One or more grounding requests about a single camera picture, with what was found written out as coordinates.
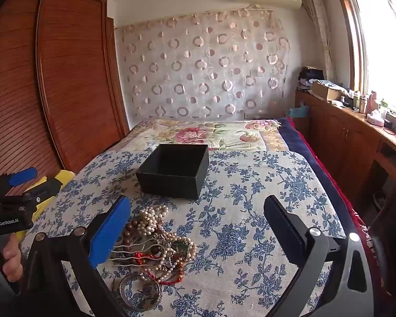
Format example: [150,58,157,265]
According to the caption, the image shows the pink tissue pack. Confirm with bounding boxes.
[366,112,385,127]

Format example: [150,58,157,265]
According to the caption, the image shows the cardboard box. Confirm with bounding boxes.
[312,81,343,102]

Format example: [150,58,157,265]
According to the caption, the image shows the silver wavy hairpin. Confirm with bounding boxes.
[110,239,172,267]

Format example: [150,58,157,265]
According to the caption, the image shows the wooden-framed window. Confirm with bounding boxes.
[333,0,396,116]

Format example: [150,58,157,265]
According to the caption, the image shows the black box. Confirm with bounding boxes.
[135,143,210,200]

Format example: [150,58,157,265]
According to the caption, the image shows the blue floral cloth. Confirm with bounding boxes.
[20,150,350,317]

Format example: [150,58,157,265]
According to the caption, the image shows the brown bead bracelet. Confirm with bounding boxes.
[118,216,146,249]

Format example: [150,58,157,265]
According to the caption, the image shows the pink floral blanket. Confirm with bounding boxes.
[125,119,294,154]

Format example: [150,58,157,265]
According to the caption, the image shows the white pearl necklace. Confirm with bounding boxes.
[137,204,197,285]

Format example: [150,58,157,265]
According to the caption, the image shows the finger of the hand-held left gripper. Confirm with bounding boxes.
[20,178,63,212]
[0,168,38,190]

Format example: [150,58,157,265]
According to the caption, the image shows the red cord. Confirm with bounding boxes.
[134,251,185,286]

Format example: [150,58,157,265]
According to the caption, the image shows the green jade pendant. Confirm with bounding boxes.
[173,242,190,257]

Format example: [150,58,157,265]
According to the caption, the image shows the wooden wardrobe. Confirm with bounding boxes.
[0,0,130,185]

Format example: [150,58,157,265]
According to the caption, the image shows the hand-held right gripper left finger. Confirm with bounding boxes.
[20,195,133,317]

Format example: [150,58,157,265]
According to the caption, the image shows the pink bottle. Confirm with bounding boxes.
[368,91,382,114]

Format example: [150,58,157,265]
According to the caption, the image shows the white patterned drape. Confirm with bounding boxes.
[300,0,337,80]

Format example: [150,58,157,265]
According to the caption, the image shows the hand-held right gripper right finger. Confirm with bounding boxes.
[263,195,381,317]

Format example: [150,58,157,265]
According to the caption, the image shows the silver bangle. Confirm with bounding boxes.
[119,272,163,310]

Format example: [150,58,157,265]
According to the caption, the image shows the navy blanket with red edge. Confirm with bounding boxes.
[277,117,372,248]

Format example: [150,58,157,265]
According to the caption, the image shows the circle-patterned sheer curtain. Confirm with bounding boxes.
[117,7,293,121]

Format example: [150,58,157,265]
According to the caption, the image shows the wooden cabinet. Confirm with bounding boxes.
[295,91,396,202]

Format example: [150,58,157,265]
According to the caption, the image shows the teal bag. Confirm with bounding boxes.
[287,102,309,119]

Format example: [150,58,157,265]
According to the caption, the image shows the pile of dark clothes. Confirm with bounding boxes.
[299,66,324,90]

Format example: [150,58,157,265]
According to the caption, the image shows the person's left hand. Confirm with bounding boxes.
[0,236,23,283]

